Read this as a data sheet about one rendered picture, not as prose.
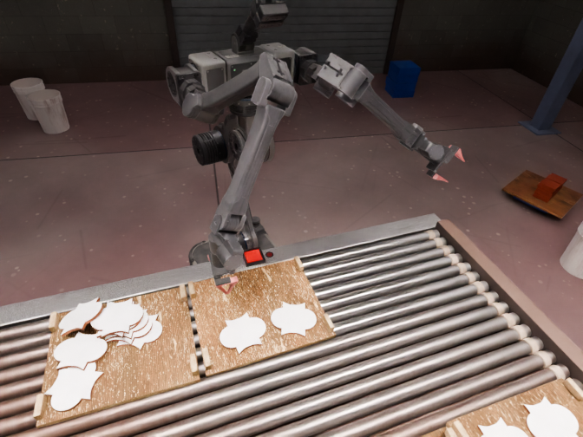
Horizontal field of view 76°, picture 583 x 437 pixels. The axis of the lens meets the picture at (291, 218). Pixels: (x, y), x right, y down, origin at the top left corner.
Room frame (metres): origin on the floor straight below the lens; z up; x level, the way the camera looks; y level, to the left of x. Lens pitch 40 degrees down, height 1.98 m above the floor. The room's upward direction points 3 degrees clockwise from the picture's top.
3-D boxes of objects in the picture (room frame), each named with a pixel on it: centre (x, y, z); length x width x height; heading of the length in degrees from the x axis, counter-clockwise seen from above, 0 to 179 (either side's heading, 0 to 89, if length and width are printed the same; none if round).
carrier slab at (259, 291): (0.75, 0.09, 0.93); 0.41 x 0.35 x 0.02; 112
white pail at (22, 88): (3.85, 2.89, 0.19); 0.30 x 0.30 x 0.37
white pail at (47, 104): (3.57, 2.56, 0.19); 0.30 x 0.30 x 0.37
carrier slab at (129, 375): (0.59, 0.48, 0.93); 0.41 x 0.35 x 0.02; 111
